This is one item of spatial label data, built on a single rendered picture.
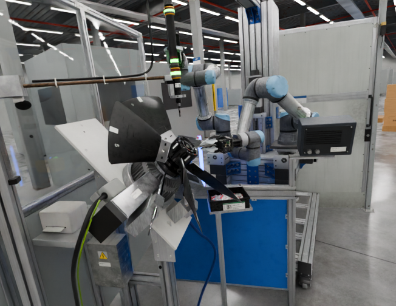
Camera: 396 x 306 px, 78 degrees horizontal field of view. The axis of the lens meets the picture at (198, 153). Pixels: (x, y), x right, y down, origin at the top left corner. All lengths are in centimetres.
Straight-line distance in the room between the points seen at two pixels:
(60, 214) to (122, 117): 60
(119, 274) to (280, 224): 97
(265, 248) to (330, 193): 164
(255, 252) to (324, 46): 213
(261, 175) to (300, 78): 137
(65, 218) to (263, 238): 115
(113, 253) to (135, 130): 57
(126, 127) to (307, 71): 234
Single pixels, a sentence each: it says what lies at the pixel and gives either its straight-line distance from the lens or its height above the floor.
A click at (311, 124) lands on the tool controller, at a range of 142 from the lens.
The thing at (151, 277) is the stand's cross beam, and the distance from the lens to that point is 137.
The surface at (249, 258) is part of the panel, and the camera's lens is 181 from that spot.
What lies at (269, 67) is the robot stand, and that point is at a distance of 199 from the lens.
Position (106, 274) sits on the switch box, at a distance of 129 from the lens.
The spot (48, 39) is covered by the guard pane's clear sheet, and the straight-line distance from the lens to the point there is 164.
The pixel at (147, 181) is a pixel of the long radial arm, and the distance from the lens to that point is 98.
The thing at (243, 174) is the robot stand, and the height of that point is 80.
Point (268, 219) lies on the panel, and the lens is 165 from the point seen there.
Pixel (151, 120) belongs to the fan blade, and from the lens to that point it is 114.
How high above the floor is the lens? 143
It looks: 13 degrees down
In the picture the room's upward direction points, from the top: 5 degrees counter-clockwise
